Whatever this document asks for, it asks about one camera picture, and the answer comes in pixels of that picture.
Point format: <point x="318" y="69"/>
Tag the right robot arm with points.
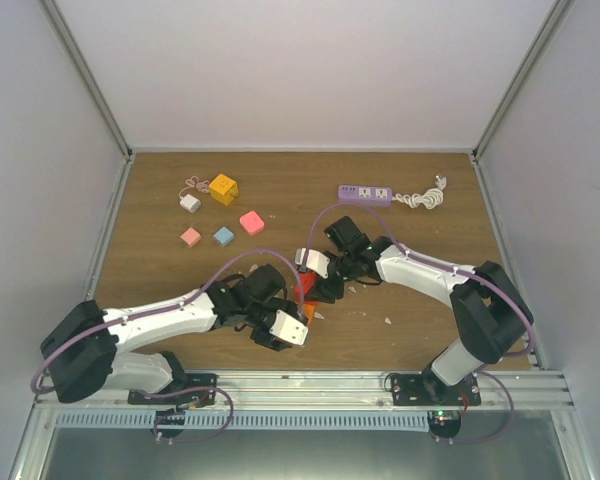
<point x="489" y="312"/>

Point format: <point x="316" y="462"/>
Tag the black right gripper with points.
<point x="327" y="292"/>

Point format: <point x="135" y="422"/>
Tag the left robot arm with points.
<point x="93" y="349"/>

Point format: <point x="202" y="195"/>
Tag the red cube socket adapter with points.
<point x="305" y="286"/>

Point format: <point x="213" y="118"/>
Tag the purple power strip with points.
<point x="365" y="195"/>

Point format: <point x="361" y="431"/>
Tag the slotted cable duct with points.
<point x="247" y="420"/>

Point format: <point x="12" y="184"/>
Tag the blue USB charger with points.
<point x="224" y="236"/>

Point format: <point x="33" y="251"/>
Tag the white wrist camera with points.
<point x="288" y="329"/>
<point x="309" y="260"/>

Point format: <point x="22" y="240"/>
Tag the white USB charger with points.
<point x="190" y="203"/>

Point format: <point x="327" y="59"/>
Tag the white paper scraps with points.
<point x="361" y="303"/>

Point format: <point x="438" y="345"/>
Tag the yellow cube socket adapter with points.
<point x="223" y="189"/>

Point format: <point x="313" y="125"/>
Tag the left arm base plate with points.
<point x="192" y="391"/>

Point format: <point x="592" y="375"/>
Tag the aluminium frame rail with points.
<point x="374" y="390"/>

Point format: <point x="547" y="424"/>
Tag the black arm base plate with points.
<point x="424" y="389"/>

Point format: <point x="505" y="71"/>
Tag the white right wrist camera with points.
<point x="309" y="260"/>

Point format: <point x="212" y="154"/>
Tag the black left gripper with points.
<point x="268" y="340"/>

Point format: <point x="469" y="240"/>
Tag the large pink plug adapter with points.
<point x="252" y="223"/>

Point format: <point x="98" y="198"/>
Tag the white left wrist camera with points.
<point x="288" y="329"/>

